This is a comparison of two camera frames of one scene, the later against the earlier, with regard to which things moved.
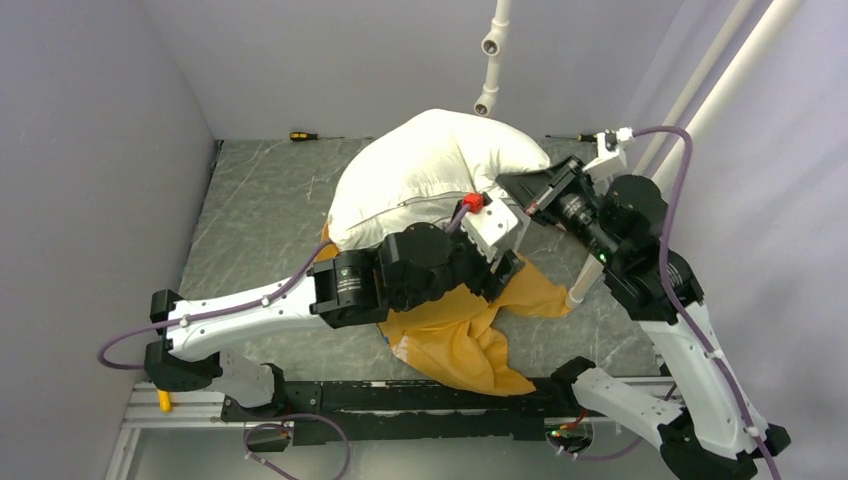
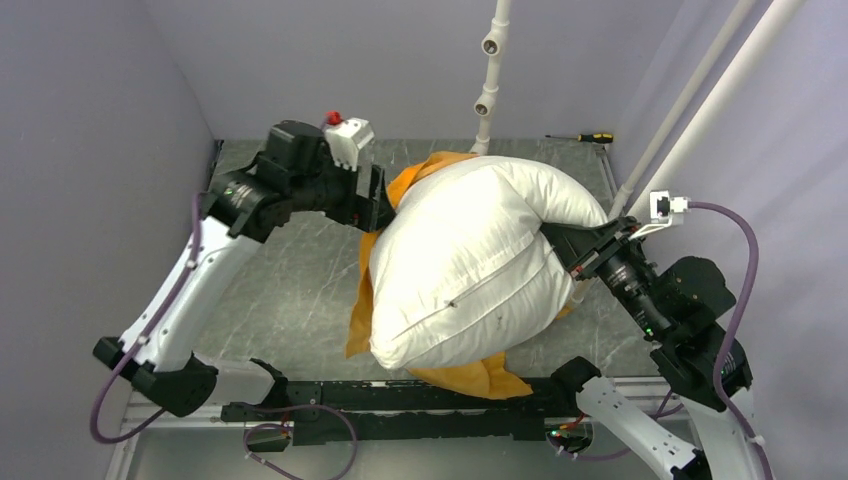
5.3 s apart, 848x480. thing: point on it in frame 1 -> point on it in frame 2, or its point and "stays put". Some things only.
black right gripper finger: (530, 187) -> (572, 243)
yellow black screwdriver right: (581, 137) stays put
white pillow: (421, 170) -> (461, 269)
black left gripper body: (479, 278) -> (341, 201)
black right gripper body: (574, 206) -> (619, 261)
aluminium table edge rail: (189, 410) stays put
